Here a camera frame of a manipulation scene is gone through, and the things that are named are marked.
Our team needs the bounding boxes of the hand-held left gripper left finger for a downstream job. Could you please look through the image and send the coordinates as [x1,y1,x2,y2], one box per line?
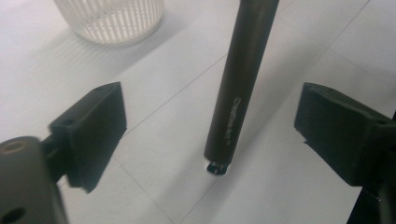
[48,81,128,194]

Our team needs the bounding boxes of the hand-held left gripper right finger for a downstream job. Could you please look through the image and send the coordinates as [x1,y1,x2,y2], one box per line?
[293,81,396,189]

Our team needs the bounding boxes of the white plastic basket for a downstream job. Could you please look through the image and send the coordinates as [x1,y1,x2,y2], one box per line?
[52,0,165,45]

